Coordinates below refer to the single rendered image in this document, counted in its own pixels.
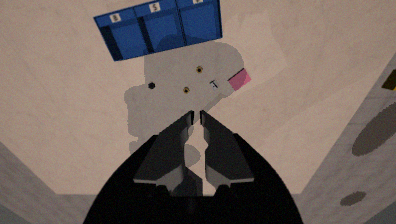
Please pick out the brass hex nut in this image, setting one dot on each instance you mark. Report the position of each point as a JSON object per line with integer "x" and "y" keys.
{"x": 186, "y": 90}
{"x": 199, "y": 70}

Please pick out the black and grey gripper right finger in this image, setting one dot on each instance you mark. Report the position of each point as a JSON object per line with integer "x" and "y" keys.
{"x": 230, "y": 160}

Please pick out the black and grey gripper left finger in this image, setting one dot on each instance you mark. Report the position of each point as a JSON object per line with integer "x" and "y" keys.
{"x": 159, "y": 161}

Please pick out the blue rack of bins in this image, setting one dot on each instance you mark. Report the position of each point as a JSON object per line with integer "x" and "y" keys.
{"x": 163, "y": 24}

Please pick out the pink flat square block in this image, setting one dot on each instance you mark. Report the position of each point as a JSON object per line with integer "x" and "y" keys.
{"x": 239, "y": 79}

